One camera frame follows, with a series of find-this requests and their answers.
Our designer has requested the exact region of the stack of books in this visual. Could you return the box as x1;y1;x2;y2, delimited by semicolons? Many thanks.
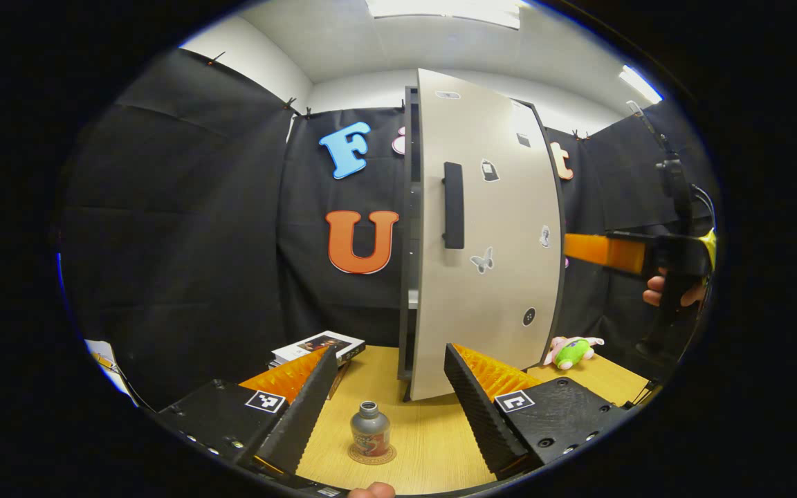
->
266;330;367;372

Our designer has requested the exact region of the round brown coaster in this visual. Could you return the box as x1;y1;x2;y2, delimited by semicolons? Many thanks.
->
347;443;398;466

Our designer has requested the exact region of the beige cabinet door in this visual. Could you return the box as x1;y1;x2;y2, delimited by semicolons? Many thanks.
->
409;68;565;402

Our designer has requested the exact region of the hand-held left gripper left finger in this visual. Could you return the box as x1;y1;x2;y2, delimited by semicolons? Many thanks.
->
158;346;339;477

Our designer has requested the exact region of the large ceiling light panel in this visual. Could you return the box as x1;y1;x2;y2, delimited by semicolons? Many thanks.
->
364;0;532;30

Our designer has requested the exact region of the green and pink plush toy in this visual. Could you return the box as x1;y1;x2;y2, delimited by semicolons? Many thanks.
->
543;335;605;371

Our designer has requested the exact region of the dark grey cabinet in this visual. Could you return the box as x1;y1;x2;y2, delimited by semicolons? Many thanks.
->
397;86;568;403

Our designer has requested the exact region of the black backdrop cloth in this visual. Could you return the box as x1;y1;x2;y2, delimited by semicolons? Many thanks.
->
58;47;721;409

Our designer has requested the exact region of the silver bottle with red label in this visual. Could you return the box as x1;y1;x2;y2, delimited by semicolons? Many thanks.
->
349;400;392;458

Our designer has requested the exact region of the small ceiling light panel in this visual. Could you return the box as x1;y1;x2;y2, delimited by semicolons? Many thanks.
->
619;64;665;105

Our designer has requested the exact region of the black cabinet door handle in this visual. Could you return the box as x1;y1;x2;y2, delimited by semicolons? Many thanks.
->
442;162;466;250

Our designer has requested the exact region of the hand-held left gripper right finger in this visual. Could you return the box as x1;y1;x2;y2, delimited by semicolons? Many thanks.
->
444;343;632;480

